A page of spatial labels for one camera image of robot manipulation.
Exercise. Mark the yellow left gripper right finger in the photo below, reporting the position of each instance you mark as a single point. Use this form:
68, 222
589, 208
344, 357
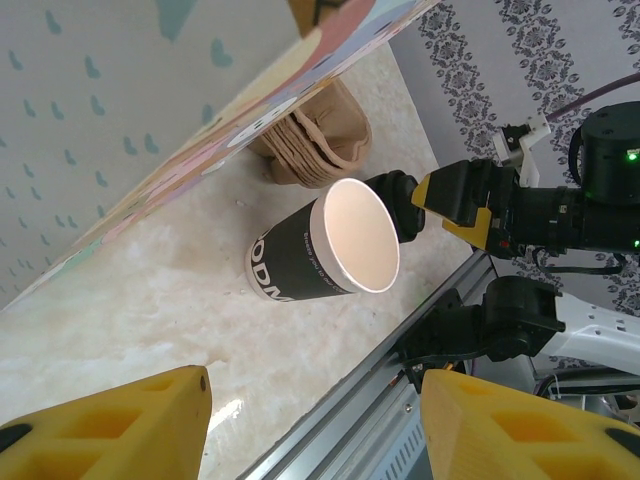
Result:
500, 435

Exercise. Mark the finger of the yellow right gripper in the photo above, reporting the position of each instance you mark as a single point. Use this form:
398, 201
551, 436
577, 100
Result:
440, 192
477, 232

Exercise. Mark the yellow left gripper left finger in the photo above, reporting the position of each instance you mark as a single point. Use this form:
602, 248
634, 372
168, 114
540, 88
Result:
100, 430

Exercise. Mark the black printed paper coffee cup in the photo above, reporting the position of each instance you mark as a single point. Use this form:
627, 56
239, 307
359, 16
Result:
295, 255

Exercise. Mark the patterned white paper bag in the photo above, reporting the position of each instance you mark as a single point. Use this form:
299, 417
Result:
150, 100

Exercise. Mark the brown pulp cup carrier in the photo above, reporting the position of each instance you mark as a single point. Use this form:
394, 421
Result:
340, 135

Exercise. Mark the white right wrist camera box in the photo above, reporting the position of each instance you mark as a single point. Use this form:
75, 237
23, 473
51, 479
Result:
522, 150

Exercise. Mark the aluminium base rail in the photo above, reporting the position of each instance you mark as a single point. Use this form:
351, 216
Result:
350, 415

